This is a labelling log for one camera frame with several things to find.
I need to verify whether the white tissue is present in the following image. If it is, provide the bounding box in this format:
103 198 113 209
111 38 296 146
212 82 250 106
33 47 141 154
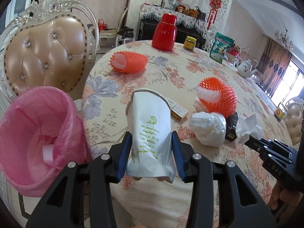
235 114 263 144

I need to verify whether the small black box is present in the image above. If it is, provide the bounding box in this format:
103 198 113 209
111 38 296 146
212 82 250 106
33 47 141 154
225 112 239 142

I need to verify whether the orange foam net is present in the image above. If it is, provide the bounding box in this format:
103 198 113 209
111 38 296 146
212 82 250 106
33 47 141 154
110 51 148 74
196 77 238 118

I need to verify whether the white plastic bag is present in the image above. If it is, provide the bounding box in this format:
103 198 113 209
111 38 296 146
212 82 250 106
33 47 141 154
189 97 226 147

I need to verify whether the white green-print paper cup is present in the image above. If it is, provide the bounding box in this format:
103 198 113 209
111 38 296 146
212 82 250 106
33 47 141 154
125 89 176 183

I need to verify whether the cardboard cigarette box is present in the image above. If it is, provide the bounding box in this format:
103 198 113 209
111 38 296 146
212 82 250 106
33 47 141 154
166 97 189 123

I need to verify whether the pink-lined trash bin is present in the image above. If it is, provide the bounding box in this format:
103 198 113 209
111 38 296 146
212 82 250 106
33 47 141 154
1 86 88 197

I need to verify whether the right hand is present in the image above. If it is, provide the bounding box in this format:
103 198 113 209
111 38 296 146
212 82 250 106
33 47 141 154
267 182 303 225

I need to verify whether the small yellow red can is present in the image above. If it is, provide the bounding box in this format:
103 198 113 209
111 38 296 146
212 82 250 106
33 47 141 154
274 107 285 122

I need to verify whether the beige chair far right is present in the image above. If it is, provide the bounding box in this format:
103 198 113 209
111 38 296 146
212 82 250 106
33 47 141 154
283 96 303 146

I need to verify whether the floral tablecloth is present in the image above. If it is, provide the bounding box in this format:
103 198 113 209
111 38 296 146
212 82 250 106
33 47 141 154
82 41 292 227

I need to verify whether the white porcelain teapot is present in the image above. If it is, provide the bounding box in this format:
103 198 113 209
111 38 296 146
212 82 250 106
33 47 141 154
237 59 258 78

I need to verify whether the brown curtain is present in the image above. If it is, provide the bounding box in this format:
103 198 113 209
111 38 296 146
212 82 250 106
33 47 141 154
257 38 292 98

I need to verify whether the chandelier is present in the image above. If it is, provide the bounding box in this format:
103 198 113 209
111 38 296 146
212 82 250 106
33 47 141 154
274 29 294 51

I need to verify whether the green snack bag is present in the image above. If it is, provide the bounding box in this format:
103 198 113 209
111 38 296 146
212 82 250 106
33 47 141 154
209 32 234 64

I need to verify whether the yellow-lid jar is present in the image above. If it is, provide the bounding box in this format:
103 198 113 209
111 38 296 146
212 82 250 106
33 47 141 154
183 36 196 51

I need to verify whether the tufted beige ornate chair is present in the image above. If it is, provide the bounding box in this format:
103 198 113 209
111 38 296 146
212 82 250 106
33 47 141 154
1 0 99 104

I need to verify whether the black piano with lace cover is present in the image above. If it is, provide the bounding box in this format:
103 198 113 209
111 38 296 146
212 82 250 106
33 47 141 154
137 4 207 49

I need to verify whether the red thermos bottle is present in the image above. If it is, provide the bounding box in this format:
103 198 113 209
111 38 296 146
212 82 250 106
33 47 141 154
152 13 177 51

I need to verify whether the red Chinese knot ornament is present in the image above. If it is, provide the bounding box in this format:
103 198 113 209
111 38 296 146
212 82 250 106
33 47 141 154
207 0 222 30

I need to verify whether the red handbag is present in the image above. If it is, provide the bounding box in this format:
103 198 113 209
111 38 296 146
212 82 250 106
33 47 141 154
98 19 107 31

